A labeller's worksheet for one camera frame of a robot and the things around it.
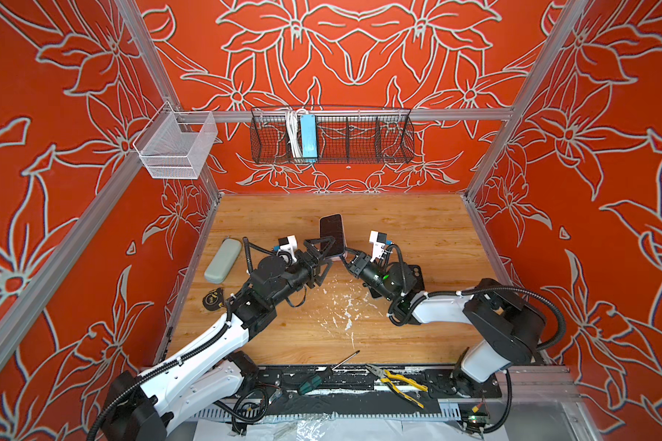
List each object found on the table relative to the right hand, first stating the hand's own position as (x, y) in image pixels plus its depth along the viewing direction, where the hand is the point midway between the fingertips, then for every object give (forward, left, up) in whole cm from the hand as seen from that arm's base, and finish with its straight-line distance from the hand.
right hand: (335, 246), depth 73 cm
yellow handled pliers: (-27, -14, -24) cm, 39 cm away
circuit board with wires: (-36, -36, -26) cm, 57 cm away
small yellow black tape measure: (-7, +39, -20) cm, 45 cm away
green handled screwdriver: (-28, +5, -23) cm, 37 cm away
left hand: (-4, 0, +5) cm, 6 cm away
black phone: (+8, +1, -1) cm, 8 cm away
